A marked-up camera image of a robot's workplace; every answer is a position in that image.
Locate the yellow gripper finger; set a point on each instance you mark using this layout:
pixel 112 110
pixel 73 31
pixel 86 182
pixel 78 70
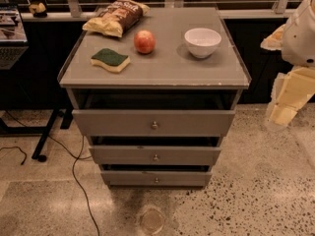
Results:
pixel 279 115
pixel 274 41

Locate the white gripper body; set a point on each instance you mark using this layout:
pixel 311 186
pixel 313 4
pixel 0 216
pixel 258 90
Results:
pixel 299 39

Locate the grey bottom drawer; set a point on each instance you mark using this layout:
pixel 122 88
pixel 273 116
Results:
pixel 159 175

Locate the grey drawer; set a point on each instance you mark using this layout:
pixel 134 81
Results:
pixel 159 175
pixel 155 151
pixel 157 115

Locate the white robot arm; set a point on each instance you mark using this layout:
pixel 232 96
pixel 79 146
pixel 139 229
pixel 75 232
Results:
pixel 296 41

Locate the grey drawer cabinet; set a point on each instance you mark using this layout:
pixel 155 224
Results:
pixel 169 69

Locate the grey middle drawer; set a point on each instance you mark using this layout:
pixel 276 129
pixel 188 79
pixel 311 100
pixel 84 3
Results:
pixel 155 151

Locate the grey top drawer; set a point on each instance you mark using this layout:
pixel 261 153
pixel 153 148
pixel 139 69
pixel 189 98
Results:
pixel 157 115

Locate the metal railing ledge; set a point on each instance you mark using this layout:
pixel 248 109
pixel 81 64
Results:
pixel 279 10

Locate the white ceramic bowl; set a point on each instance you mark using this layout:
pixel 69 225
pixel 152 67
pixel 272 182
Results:
pixel 202 42

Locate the red apple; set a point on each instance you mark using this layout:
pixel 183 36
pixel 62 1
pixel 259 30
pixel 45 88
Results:
pixel 144 41

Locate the brown yellow chip bag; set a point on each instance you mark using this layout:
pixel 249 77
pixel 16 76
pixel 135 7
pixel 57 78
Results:
pixel 117 18

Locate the green yellow sponge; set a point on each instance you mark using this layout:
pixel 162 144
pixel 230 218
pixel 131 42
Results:
pixel 110 60

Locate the yellow black object on ledge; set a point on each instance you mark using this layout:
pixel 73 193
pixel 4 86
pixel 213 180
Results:
pixel 38 9

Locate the black desk with laptop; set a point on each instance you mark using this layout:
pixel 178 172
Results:
pixel 28 77

